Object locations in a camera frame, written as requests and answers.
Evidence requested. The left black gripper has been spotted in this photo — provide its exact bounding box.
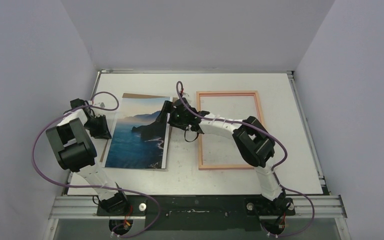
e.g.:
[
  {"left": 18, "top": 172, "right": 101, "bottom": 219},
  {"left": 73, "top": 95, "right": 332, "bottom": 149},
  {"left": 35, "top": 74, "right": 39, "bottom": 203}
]
[{"left": 84, "top": 114, "right": 112, "bottom": 140}]

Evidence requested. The seascape photo print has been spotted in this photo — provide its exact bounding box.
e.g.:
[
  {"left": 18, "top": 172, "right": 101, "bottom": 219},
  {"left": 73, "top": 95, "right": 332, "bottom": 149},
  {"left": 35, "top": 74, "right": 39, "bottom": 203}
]
[{"left": 101, "top": 96, "right": 174, "bottom": 171}]

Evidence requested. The pink wooden picture frame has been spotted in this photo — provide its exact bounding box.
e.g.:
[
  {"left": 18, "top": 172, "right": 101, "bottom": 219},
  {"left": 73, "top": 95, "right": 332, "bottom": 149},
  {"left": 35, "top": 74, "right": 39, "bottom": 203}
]
[{"left": 196, "top": 90, "right": 265, "bottom": 170}]

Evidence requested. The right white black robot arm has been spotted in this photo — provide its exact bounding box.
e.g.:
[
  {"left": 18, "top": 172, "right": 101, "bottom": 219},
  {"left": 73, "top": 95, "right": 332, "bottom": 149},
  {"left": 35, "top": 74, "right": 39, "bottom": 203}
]
[{"left": 155, "top": 97, "right": 285, "bottom": 215}]

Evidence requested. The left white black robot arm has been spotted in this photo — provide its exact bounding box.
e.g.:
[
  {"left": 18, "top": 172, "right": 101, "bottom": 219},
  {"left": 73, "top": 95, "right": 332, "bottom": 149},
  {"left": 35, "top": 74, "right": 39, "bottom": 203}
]
[{"left": 45, "top": 98, "right": 130, "bottom": 216}]

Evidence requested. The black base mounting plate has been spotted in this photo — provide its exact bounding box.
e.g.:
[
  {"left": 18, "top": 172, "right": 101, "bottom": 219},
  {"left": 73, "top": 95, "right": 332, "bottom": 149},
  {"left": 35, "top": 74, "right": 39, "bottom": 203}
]
[{"left": 96, "top": 195, "right": 296, "bottom": 233}]

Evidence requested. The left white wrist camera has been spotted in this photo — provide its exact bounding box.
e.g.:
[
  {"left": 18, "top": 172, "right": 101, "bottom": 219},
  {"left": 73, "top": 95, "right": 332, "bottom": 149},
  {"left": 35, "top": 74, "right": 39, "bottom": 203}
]
[{"left": 94, "top": 102, "right": 106, "bottom": 108}]

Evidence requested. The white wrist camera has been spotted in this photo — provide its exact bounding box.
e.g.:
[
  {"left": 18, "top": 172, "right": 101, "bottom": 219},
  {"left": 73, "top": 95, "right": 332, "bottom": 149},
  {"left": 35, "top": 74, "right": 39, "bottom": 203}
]
[
  {"left": 94, "top": 102, "right": 106, "bottom": 108},
  {"left": 180, "top": 92, "right": 192, "bottom": 101}
]

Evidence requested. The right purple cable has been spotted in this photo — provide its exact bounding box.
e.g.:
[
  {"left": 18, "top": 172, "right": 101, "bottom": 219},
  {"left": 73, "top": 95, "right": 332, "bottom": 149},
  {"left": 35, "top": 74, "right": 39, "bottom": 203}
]
[{"left": 176, "top": 81, "right": 316, "bottom": 239}]

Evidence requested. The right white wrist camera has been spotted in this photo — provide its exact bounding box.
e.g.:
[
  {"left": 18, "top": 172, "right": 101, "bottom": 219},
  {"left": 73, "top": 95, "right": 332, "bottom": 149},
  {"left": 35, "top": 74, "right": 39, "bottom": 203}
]
[{"left": 180, "top": 92, "right": 192, "bottom": 101}]

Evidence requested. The aluminium front rail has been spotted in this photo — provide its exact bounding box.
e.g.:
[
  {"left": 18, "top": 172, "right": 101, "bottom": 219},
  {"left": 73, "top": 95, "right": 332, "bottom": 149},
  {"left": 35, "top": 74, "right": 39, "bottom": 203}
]
[{"left": 49, "top": 195, "right": 347, "bottom": 219}]

